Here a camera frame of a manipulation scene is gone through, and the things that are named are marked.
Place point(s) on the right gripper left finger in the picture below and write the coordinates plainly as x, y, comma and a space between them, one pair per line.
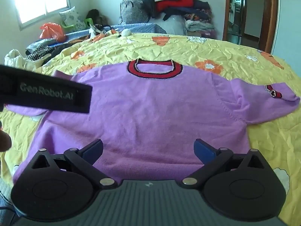
58, 187

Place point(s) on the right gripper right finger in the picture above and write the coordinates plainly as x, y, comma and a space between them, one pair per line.
242, 187

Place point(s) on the purple knit sweater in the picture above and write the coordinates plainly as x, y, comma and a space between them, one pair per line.
148, 115

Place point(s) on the dark striped clothes heap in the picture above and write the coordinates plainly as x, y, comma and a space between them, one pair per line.
44, 49

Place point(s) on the pile of folded clothes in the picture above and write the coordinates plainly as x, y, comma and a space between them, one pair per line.
197, 14

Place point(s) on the left hand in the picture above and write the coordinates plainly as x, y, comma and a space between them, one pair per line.
5, 140

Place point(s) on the white quilted jacket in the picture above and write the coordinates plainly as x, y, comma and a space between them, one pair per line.
30, 63

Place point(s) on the yellow patterned quilt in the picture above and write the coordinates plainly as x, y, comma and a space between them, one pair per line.
278, 140

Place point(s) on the orange plastic bag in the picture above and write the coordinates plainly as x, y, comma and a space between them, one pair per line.
52, 31

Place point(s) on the floral white pillow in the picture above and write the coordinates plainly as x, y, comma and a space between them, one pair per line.
73, 19

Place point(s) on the green plastic stool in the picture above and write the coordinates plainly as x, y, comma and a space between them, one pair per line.
88, 23

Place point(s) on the white fluffy ball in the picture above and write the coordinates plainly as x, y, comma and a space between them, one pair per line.
126, 32

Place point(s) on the checkered black white bag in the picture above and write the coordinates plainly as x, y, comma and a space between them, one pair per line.
133, 12

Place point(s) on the brown wooden door frame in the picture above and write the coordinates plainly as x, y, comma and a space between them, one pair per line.
266, 39

